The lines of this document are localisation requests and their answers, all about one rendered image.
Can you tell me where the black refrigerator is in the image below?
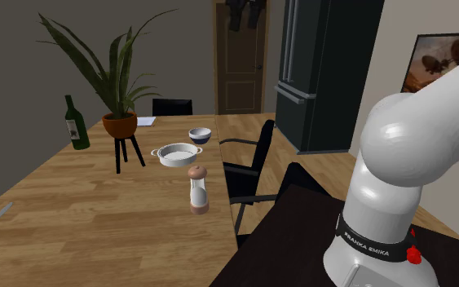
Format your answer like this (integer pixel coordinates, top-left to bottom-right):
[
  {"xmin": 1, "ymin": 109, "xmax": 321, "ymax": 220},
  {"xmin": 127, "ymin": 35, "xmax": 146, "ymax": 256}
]
[{"xmin": 273, "ymin": 0, "xmax": 386, "ymax": 156}]

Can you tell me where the green wine bottle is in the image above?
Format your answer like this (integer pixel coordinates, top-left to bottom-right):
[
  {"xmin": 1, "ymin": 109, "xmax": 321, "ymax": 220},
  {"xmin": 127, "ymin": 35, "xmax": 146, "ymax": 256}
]
[{"xmin": 64, "ymin": 94, "xmax": 91, "ymax": 151}]

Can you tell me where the black office chair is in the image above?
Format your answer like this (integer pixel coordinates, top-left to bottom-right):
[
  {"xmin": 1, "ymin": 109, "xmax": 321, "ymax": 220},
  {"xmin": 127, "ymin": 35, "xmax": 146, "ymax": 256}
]
[{"xmin": 218, "ymin": 119, "xmax": 276, "ymax": 205}]

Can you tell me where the dark robot stand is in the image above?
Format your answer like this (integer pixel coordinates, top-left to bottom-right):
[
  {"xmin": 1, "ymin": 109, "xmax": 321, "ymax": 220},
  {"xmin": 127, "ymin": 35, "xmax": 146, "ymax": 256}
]
[{"xmin": 209, "ymin": 183, "xmax": 459, "ymax": 287}]

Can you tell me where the white and blue bowl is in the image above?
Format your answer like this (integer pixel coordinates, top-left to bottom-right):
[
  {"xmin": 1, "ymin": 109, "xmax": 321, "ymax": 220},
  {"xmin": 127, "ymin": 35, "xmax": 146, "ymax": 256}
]
[{"xmin": 188, "ymin": 126, "xmax": 213, "ymax": 145}]

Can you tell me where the potted plant on black stand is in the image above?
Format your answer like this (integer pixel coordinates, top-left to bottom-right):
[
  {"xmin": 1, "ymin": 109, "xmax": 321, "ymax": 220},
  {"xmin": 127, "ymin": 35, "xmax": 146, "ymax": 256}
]
[{"xmin": 36, "ymin": 8, "xmax": 179, "ymax": 175}]

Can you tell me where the brown wooden door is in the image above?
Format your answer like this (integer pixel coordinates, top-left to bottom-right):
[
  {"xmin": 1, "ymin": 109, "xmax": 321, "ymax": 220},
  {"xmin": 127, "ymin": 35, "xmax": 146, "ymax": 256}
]
[{"xmin": 212, "ymin": 0, "xmax": 271, "ymax": 117}]

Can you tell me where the salt grinder with wooden cap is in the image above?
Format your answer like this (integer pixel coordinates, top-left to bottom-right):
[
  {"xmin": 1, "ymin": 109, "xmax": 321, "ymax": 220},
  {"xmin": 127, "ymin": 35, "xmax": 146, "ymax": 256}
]
[{"xmin": 187, "ymin": 165, "xmax": 210, "ymax": 216}]

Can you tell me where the white round baking dish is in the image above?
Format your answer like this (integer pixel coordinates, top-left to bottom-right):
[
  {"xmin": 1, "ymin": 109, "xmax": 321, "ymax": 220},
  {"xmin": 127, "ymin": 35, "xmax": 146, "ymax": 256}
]
[{"xmin": 150, "ymin": 142, "xmax": 204, "ymax": 168}]

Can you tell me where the framed wall picture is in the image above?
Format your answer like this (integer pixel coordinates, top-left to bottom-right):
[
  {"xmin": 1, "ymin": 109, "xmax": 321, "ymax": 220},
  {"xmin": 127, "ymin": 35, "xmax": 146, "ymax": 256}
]
[{"xmin": 400, "ymin": 31, "xmax": 459, "ymax": 95}]

